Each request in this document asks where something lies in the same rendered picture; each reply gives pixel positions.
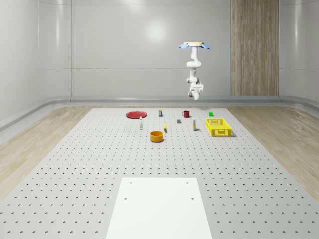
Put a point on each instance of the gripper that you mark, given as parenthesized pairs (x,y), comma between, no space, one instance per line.
(197,87)

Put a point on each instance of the yellow bowl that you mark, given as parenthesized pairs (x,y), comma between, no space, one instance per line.
(156,136)

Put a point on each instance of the red mug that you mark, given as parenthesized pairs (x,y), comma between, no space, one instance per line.
(186,114)

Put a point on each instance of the yellow basket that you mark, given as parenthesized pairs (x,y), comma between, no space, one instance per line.
(218,127)

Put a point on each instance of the red plate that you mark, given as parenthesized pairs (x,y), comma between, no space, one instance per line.
(136,114)

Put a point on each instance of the small white bottle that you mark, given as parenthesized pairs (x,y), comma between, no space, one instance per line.
(141,123)

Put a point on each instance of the banana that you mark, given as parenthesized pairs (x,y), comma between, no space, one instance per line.
(165,126)

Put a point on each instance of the drone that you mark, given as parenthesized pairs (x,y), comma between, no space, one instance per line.
(194,44)

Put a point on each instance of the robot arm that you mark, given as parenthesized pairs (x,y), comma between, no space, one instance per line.
(193,64)

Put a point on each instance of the white board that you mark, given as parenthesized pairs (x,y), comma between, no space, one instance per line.
(159,209)

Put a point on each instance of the yellow and white box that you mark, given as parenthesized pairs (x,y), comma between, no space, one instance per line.
(194,124)

